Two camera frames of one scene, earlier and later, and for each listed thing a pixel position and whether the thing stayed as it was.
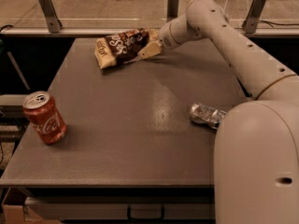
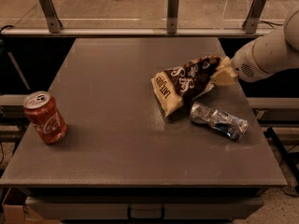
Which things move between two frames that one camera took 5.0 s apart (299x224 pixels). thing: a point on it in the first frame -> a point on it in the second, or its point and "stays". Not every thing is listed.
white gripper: (167, 38) -> (244, 62)
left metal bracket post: (53, 23) stays
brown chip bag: (122, 46) -> (177, 87)
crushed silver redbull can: (203, 114) stays
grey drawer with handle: (126, 208) stays
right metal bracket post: (251, 21) stays
